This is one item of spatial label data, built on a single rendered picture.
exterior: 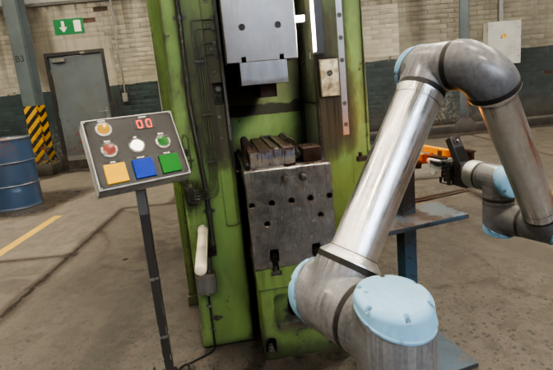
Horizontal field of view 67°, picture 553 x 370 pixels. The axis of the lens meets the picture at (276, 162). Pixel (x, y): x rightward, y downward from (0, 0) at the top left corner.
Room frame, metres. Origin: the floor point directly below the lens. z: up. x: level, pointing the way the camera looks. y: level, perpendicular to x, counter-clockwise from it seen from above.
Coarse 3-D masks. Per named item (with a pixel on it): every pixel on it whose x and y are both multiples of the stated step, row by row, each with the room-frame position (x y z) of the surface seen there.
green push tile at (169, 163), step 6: (162, 156) 1.56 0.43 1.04; (168, 156) 1.57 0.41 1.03; (174, 156) 1.58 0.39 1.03; (162, 162) 1.55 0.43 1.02; (168, 162) 1.56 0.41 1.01; (174, 162) 1.57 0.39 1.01; (162, 168) 1.54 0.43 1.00; (168, 168) 1.54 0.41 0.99; (174, 168) 1.56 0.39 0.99; (180, 168) 1.56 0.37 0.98
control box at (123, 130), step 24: (96, 120) 1.54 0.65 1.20; (120, 120) 1.58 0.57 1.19; (144, 120) 1.62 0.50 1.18; (168, 120) 1.67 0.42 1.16; (96, 144) 1.49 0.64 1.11; (120, 144) 1.53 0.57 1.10; (144, 144) 1.56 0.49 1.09; (168, 144) 1.61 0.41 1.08; (96, 168) 1.44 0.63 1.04; (96, 192) 1.45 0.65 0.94; (120, 192) 1.48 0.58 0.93
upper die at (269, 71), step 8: (240, 64) 1.77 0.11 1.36; (248, 64) 1.77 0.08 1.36; (256, 64) 1.77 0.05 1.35; (264, 64) 1.78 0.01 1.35; (272, 64) 1.78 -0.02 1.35; (280, 64) 1.79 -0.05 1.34; (240, 72) 1.76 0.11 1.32; (248, 72) 1.77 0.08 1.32; (256, 72) 1.77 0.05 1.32; (264, 72) 1.78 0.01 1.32; (272, 72) 1.78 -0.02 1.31; (280, 72) 1.79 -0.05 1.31; (240, 80) 1.79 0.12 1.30; (248, 80) 1.77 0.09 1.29; (256, 80) 1.77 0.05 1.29; (264, 80) 1.78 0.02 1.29; (272, 80) 1.78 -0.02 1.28; (280, 80) 1.79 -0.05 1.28; (288, 80) 1.79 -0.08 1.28
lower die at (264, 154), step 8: (272, 136) 2.17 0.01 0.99; (256, 144) 1.97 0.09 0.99; (264, 144) 1.94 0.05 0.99; (280, 144) 1.83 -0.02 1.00; (288, 144) 1.86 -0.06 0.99; (248, 152) 1.82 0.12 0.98; (256, 152) 1.79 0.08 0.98; (264, 152) 1.77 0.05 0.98; (272, 152) 1.78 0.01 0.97; (280, 152) 1.78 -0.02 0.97; (288, 152) 1.79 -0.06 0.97; (248, 160) 1.87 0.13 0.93; (256, 160) 1.77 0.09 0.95; (264, 160) 1.77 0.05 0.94; (272, 160) 1.78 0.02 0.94; (280, 160) 1.78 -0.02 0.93; (288, 160) 1.79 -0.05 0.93
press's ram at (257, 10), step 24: (216, 0) 2.12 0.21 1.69; (240, 0) 1.77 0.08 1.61; (264, 0) 1.78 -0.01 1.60; (288, 0) 1.79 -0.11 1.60; (240, 24) 1.78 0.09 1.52; (264, 24) 1.78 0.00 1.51; (288, 24) 1.79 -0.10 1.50; (240, 48) 1.77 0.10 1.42; (264, 48) 1.78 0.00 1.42; (288, 48) 1.79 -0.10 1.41
